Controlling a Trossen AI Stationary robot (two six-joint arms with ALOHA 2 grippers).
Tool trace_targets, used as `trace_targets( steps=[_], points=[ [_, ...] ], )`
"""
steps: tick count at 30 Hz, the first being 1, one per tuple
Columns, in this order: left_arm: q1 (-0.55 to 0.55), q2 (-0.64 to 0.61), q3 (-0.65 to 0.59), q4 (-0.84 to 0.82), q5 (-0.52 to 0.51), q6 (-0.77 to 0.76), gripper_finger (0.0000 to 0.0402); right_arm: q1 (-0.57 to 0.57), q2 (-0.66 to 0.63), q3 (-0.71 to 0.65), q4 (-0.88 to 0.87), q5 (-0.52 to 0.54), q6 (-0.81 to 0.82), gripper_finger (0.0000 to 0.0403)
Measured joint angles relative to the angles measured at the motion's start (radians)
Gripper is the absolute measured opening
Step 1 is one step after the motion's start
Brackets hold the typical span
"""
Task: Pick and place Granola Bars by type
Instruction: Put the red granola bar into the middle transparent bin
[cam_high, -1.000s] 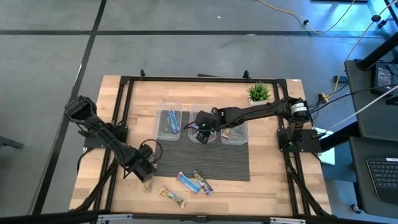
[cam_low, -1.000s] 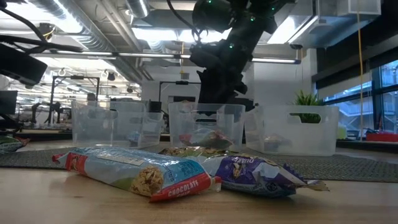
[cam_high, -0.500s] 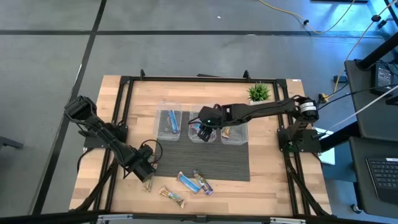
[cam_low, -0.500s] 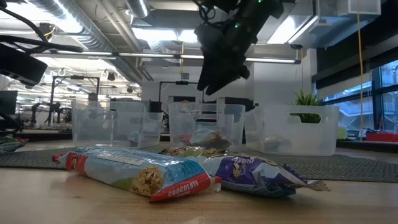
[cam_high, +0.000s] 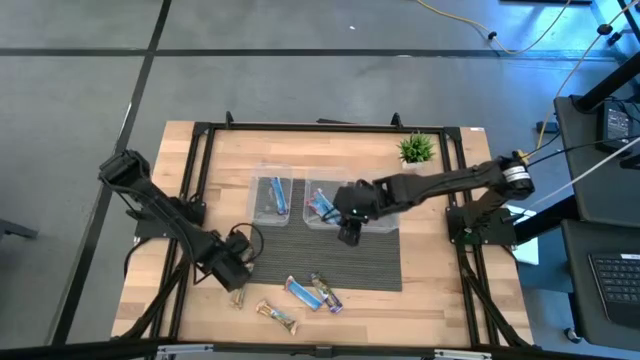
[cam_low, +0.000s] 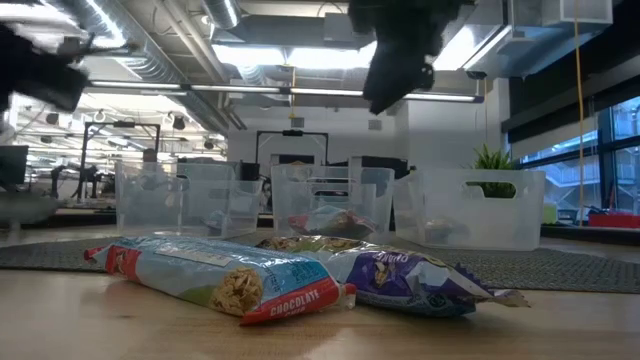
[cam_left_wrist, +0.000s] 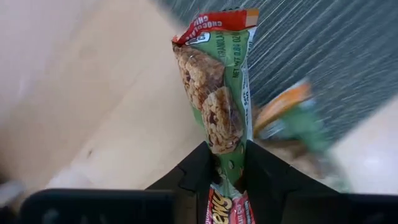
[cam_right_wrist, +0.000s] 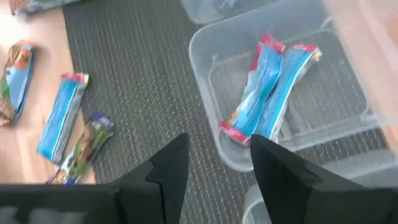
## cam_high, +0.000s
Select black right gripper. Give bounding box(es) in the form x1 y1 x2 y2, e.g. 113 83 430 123
332 179 385 248

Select blue red-ended granola bar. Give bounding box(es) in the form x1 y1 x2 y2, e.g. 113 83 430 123
305 192 332 220

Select dark purple granola bar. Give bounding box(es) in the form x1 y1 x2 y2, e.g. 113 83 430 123
309 272 344 315

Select brown gold granola bar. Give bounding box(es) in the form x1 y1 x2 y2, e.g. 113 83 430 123
256 301 298 335

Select clear plastic bin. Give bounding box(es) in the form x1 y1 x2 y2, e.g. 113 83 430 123
349 169 401 235
302 167 351 231
248 163 295 228

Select dark grey woven mat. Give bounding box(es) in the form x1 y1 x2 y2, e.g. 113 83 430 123
244 178 404 293

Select small green potted plant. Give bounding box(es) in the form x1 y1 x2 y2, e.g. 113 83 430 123
398 132 435 170

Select black rig crossbar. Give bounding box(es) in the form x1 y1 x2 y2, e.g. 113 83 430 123
0 338 640 360

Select grey chair foot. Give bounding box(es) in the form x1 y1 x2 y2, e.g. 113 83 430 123
0 218 40 242

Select black laptop desk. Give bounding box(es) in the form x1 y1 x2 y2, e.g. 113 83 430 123
559 219 640 351

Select black keyboard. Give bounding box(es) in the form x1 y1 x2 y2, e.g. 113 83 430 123
588 252 640 331

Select black power adapter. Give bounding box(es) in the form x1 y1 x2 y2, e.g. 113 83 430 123
597 101 635 154

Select black desk pole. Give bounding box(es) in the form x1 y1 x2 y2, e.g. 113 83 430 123
573 64 640 114

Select black aluminium table frame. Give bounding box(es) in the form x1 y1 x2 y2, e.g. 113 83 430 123
112 110 535 351

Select black cable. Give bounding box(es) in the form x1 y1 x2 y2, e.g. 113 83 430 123
527 134 640 169

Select yellow floor cable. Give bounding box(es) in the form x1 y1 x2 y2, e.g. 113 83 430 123
415 0 574 55

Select white cable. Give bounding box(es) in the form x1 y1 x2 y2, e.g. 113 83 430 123
529 149 640 209

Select beige floor cable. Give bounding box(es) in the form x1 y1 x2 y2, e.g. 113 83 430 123
535 0 640 149

